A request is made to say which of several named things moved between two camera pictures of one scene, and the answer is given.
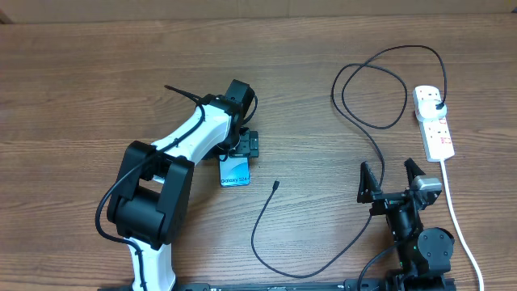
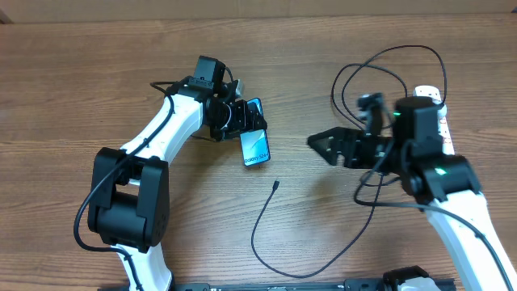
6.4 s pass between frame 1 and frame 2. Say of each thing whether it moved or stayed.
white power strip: stayed
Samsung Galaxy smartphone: moved
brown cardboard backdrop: stayed
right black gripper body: moved
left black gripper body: moved
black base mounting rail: stayed
